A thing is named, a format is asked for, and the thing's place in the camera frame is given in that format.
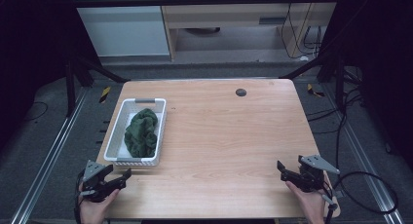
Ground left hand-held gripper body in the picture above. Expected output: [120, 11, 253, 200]
[78, 160, 121, 204]

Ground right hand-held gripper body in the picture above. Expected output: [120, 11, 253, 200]
[293, 154, 341, 194]

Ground white plastic basket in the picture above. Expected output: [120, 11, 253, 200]
[103, 97, 168, 168]

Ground dark green cloth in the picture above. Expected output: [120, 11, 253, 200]
[124, 107, 160, 159]

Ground person's left hand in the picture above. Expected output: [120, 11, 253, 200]
[79, 188, 122, 224]

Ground person's right hand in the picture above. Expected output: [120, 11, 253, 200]
[284, 180, 327, 224]

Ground yellow black tape strip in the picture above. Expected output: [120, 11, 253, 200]
[306, 83, 325, 98]
[98, 86, 112, 104]

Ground black metal stand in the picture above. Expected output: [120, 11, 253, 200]
[279, 52, 347, 113]
[64, 52, 131, 118]

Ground white cabinet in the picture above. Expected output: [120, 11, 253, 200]
[67, 0, 171, 57]

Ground dark curtain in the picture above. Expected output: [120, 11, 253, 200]
[324, 0, 413, 169]
[0, 0, 98, 147]

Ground light wooden desk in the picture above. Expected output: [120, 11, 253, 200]
[158, 0, 339, 61]

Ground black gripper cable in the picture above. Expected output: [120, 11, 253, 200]
[324, 170, 399, 224]
[73, 171, 85, 224]

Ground aluminium floor rail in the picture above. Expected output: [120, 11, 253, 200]
[322, 86, 405, 224]
[9, 87, 91, 224]

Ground black floor cables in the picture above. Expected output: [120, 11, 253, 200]
[306, 84, 364, 173]

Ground thin black cable loop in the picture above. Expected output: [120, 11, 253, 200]
[22, 100, 50, 123]

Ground black hanging cables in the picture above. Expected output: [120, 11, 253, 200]
[281, 3, 323, 60]

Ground black horizontal frame bar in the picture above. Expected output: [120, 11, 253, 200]
[72, 0, 340, 8]

